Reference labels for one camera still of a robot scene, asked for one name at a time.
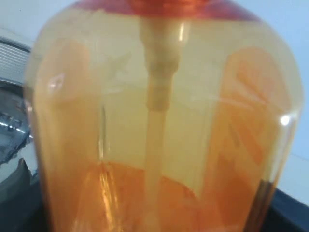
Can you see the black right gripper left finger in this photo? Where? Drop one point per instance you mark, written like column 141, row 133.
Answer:
column 21, row 206

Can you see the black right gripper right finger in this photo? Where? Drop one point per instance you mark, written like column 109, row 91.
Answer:
column 286, row 214

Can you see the orange pump soap bottle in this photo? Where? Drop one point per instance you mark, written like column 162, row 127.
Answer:
column 160, row 115

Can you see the small stainless steel bowl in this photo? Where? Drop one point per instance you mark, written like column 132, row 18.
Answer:
column 16, row 141

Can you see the steel mesh strainer basket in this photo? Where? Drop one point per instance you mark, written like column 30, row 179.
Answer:
column 13, row 60

